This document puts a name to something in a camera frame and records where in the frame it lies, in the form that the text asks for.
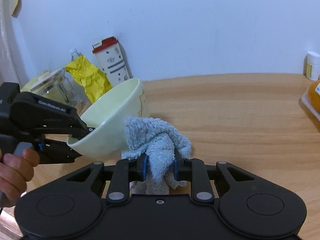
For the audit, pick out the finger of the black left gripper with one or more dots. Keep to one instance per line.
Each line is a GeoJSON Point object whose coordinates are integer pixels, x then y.
{"type": "Point", "coordinates": [74, 127]}
{"type": "Point", "coordinates": [56, 152]}

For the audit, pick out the crumpled yellow bag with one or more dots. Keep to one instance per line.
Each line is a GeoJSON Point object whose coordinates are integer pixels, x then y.
{"type": "Point", "coordinates": [90, 77]}

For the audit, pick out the white tumbler with red lid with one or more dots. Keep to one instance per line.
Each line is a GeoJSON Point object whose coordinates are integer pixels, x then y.
{"type": "Point", "coordinates": [111, 61]}

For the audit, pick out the clear glass bottle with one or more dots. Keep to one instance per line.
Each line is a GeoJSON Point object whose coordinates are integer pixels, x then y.
{"type": "Point", "coordinates": [74, 54]}

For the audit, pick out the glass jar with lid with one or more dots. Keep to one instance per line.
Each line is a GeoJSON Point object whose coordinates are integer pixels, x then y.
{"type": "Point", "coordinates": [56, 86]}

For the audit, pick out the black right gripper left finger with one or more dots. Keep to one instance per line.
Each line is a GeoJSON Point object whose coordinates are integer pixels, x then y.
{"type": "Point", "coordinates": [142, 166]}

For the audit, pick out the person's left hand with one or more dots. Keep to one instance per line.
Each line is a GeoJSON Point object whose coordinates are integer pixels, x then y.
{"type": "Point", "coordinates": [16, 171]}

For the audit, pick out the small white-capped jar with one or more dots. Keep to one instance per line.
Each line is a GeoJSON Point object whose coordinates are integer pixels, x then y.
{"type": "Point", "coordinates": [312, 65]}

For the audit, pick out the orange packaged item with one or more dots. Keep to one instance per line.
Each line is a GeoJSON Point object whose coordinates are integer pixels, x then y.
{"type": "Point", "coordinates": [310, 99]}

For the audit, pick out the cream ceramic bowl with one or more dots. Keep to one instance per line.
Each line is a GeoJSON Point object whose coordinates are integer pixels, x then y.
{"type": "Point", "coordinates": [108, 118]}

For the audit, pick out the grey terry cloth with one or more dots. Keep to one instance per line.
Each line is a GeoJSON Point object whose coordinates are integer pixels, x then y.
{"type": "Point", "coordinates": [158, 140]}

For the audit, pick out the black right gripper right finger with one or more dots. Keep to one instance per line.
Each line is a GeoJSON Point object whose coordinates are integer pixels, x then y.
{"type": "Point", "coordinates": [178, 169]}

